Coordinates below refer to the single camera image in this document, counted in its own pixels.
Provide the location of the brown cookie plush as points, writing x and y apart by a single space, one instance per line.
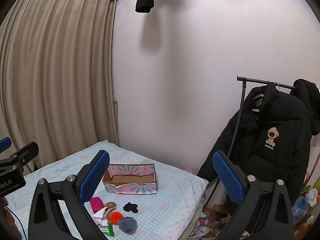
110 206

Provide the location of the grey sock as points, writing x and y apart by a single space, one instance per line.
128 225

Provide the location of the black jacket with dog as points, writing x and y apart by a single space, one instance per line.
272 142

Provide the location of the black scrunchie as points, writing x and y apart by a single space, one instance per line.
130 207

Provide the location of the black hooded garment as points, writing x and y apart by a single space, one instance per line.
308 93

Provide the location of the orange fuzzy strawberry plush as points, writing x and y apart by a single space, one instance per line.
114 217

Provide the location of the beige curtain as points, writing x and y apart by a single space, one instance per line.
56 77

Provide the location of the pink patterned cardboard box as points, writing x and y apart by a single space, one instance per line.
130 179

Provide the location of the magenta pouch case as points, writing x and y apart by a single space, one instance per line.
96 204

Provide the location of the black clothes rack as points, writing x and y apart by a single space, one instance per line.
244 81

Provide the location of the clear plastic bottle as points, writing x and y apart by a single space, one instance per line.
299 209

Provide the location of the white waffle cloth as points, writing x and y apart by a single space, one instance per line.
99 218

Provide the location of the green wet wipes pack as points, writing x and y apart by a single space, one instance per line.
107 230

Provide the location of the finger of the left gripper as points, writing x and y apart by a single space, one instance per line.
5 144

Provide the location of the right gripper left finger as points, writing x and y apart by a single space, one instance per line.
46 220

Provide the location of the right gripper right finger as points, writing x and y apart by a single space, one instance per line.
264 209

